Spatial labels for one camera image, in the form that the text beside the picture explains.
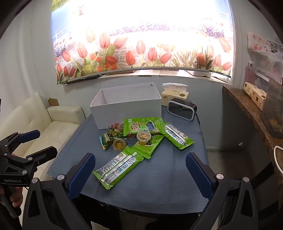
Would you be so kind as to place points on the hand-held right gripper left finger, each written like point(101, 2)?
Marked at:
point(80, 177)

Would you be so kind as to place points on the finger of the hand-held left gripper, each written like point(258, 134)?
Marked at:
point(29, 135)
point(44, 153)

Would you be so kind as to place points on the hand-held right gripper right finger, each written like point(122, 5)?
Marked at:
point(199, 177)

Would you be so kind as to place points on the small green snack packet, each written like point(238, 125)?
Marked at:
point(106, 140)

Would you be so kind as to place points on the yellow jelly cup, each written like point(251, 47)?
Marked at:
point(143, 137)
point(119, 144)

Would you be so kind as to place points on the white cardboard box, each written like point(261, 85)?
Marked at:
point(126, 115)

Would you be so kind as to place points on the person's left hand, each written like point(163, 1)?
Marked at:
point(16, 196)

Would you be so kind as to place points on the cream leather sofa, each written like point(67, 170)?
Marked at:
point(33, 117)

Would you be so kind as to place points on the brown cardboard piece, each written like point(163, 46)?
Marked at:
point(54, 102)

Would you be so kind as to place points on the blue tablecloth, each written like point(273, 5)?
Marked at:
point(154, 181)

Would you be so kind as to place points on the black white digital clock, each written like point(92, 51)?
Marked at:
point(180, 109)

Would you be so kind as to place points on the beige tissue box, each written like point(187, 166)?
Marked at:
point(174, 97)

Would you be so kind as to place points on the clear plastic container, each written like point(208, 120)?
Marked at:
point(274, 115)

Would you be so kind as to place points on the patterned tissue box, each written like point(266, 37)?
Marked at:
point(254, 95)

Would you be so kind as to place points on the clear plastic bag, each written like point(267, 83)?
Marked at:
point(263, 64)

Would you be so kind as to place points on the floral packet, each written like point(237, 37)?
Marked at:
point(258, 42)

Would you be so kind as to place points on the tulip wall poster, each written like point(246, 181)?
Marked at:
point(141, 44)

